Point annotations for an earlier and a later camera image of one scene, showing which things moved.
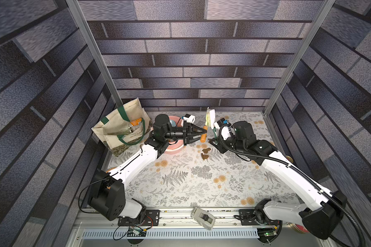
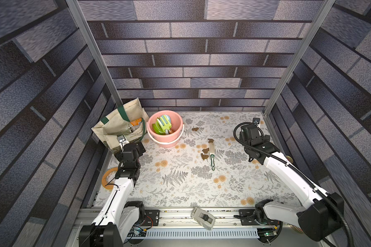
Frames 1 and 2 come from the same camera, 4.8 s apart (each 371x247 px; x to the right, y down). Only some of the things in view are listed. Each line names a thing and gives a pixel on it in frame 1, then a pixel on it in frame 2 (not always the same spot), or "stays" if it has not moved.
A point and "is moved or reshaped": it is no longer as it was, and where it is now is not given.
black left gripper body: (175, 133) → (140, 152)
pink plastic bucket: (174, 146) is moved or reshaped
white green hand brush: (212, 120) → (212, 150)
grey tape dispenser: (205, 219) stays
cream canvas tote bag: (129, 124) stays
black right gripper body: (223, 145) → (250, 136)
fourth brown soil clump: (204, 156) stays
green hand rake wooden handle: (203, 137) is moved or reshaped
